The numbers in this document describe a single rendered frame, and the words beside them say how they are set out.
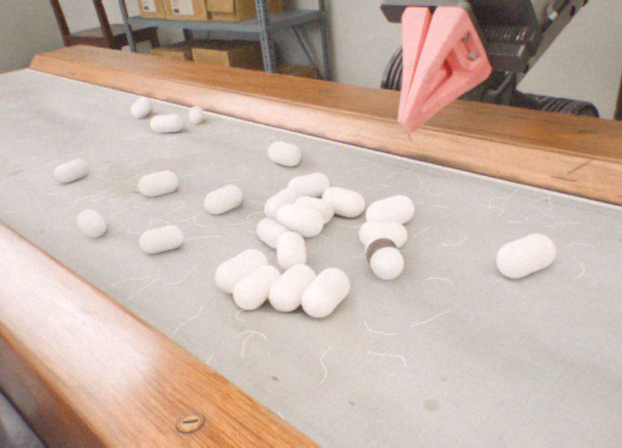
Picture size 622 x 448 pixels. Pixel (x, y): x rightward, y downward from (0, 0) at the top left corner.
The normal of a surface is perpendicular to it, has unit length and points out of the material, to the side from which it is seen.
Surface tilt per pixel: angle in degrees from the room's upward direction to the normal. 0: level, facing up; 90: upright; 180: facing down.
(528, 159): 45
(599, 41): 90
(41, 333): 0
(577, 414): 0
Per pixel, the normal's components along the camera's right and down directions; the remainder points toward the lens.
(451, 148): -0.55, -0.35
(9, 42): 0.76, 0.24
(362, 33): -0.64, 0.41
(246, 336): -0.09, -0.88
